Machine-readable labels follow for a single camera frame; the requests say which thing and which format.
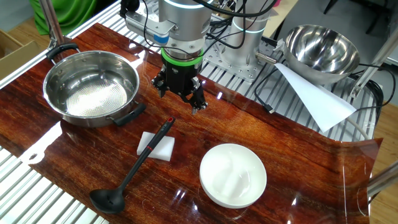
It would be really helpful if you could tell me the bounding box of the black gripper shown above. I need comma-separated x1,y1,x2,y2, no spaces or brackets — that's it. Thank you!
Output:
151,64,208,115

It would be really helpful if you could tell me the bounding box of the black ladle with red ring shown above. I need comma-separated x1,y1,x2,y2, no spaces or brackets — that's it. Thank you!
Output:
89,116,177,215

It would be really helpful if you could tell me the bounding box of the white ceramic bowl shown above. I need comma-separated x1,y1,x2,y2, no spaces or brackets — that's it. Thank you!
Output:
199,142,268,209

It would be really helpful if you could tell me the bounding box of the steel mixing bowl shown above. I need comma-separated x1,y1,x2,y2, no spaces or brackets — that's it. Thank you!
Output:
283,24,361,85

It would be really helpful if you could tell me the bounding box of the white sponge block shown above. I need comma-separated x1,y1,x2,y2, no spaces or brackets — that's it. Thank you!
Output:
136,131,175,162

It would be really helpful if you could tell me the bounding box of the wood pattern table mat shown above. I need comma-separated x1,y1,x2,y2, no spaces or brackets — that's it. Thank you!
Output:
0,22,383,224

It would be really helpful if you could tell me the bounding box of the beige wooden board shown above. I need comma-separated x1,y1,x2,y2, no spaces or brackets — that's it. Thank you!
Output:
264,0,299,38

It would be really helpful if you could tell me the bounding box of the green cloth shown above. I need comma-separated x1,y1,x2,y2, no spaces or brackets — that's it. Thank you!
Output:
29,0,99,37

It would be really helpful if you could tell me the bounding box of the white paper sheet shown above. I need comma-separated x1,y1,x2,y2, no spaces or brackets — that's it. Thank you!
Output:
274,63,358,133

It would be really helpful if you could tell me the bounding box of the brown cardboard box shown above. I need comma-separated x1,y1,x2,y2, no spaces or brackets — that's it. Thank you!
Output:
0,29,41,80

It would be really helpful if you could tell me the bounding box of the green adapter ring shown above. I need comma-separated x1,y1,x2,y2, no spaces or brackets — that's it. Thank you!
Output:
160,48,205,67

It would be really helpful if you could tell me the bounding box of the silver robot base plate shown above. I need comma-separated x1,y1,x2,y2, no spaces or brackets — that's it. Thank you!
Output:
203,40,280,83

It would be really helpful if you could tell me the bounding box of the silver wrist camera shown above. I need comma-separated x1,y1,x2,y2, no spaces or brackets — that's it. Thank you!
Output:
124,11,180,46

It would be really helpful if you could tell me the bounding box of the steel pot with black handles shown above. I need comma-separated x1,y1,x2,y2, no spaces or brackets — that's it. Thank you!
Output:
42,42,147,128

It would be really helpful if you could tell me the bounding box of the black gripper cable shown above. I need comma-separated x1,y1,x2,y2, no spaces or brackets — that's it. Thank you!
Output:
192,0,277,50

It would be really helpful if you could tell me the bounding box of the black usb cable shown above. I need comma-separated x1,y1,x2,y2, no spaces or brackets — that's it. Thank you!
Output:
254,67,285,114

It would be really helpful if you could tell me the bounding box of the silver cable connector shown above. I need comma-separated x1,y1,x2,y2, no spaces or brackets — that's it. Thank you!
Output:
254,51,277,65

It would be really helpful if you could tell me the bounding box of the black camera cable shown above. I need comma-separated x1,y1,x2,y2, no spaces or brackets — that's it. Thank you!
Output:
119,0,175,52

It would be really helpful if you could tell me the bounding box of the aluminium frame post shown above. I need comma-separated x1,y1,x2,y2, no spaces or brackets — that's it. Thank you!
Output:
366,161,398,197
349,34,398,99
39,0,68,47

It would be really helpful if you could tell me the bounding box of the grey hose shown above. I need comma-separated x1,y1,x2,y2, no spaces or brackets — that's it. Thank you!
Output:
345,116,371,141

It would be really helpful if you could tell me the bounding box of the black cable bundle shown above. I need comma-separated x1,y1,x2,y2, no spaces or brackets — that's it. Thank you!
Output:
349,63,397,125

